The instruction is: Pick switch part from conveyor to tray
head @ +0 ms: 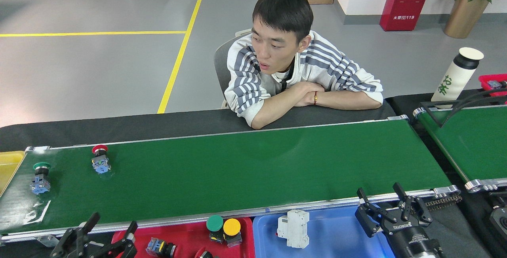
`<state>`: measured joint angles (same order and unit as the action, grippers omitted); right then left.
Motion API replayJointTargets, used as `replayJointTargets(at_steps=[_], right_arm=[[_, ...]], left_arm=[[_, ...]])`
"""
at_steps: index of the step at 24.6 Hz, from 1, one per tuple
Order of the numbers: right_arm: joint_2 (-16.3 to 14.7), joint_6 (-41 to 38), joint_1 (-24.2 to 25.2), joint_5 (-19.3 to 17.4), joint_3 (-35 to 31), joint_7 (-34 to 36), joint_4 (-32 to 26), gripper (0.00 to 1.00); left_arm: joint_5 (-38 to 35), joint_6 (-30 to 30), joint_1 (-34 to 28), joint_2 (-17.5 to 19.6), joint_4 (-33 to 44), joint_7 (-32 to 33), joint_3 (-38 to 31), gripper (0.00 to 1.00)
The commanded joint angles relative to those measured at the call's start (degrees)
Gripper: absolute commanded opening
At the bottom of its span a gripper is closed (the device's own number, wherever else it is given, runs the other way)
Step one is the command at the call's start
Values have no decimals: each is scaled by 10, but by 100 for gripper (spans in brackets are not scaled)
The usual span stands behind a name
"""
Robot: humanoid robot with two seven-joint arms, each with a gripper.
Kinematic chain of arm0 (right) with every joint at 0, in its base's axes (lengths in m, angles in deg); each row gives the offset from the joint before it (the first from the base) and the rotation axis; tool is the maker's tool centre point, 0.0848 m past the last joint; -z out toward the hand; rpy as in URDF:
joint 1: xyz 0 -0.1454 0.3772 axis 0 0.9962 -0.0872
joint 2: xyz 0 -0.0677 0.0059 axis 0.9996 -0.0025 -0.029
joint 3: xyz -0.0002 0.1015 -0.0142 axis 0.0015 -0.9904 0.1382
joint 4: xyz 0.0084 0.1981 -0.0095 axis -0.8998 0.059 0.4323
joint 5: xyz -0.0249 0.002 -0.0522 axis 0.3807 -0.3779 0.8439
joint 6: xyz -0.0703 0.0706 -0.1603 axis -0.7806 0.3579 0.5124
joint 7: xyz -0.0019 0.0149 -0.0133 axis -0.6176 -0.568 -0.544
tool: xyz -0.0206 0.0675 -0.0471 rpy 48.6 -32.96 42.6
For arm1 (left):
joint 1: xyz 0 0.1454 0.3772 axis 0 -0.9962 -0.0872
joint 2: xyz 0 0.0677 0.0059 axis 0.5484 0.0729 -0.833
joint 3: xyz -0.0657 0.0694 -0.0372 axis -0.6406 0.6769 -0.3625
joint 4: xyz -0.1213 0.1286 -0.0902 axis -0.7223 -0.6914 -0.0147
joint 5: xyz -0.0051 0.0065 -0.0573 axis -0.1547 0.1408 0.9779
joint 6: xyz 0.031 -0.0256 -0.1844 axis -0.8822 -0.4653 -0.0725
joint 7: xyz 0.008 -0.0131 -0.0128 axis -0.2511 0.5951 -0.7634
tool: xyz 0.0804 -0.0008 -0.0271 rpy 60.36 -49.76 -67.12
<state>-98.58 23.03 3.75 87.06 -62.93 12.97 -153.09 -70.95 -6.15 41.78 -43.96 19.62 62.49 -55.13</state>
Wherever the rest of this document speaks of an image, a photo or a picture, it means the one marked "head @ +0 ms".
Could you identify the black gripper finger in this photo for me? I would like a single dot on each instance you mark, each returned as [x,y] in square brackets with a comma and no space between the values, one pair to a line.
[127,242]
[77,238]

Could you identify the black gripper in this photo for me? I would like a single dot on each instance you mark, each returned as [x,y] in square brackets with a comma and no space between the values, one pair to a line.
[412,242]

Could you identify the black switch with blue base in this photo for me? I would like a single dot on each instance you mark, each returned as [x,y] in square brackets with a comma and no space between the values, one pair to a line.
[156,246]

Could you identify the green push button switch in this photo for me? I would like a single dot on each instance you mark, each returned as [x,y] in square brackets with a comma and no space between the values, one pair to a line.
[40,184]
[214,223]

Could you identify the red push button switch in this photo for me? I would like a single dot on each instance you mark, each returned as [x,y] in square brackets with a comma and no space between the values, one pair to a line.
[101,165]
[204,254]

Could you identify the white circuit breaker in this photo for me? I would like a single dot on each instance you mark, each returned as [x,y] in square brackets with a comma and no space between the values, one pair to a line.
[293,228]

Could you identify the yellow push button switch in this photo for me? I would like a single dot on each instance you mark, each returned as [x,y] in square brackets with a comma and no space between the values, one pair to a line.
[232,226]

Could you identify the person's left forearm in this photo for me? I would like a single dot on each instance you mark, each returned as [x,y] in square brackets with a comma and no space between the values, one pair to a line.
[346,101]

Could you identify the red plastic tray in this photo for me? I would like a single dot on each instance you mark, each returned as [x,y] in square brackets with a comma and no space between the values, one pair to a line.
[186,238]

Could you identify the blue plastic tray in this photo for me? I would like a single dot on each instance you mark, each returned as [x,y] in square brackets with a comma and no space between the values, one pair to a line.
[336,238]

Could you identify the yellow plastic tray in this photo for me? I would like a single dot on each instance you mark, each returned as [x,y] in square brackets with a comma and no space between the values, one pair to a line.
[10,165]

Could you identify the short green conveyor belt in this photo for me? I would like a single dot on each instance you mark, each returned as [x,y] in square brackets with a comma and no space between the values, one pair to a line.
[467,143]

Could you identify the black conveyor motor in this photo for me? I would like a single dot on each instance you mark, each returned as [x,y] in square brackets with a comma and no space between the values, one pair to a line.
[500,222]

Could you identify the long green conveyor belt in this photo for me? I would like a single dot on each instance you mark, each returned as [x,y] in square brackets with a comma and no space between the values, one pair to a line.
[257,167]

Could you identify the person's left hand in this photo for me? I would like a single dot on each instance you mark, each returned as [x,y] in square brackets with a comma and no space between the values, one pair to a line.
[305,100]

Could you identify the person's right hand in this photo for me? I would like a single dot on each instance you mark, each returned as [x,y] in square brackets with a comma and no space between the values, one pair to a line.
[309,87]

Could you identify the black table cloth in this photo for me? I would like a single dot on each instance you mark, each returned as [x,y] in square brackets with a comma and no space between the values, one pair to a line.
[119,129]

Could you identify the white bottle with black neck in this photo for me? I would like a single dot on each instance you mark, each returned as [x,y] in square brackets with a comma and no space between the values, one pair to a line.
[453,77]

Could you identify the small red bin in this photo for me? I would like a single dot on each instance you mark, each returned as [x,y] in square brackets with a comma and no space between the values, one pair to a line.
[483,79]

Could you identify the grey office chair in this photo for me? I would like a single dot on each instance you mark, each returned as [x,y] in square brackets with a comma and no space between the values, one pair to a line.
[221,65]

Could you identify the person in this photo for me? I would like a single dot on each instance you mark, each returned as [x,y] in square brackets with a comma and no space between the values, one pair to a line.
[245,77]

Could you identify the potted plant in gold pot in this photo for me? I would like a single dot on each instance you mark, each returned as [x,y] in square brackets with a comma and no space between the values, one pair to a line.
[465,16]

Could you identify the red fire extinguisher cabinet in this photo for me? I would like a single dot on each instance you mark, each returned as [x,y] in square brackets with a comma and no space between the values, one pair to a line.
[408,2]

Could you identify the black metal frame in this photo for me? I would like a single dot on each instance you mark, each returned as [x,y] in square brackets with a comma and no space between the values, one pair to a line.
[423,104]

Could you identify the grey blue switch part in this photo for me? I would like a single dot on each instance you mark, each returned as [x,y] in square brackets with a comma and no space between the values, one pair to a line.
[495,84]

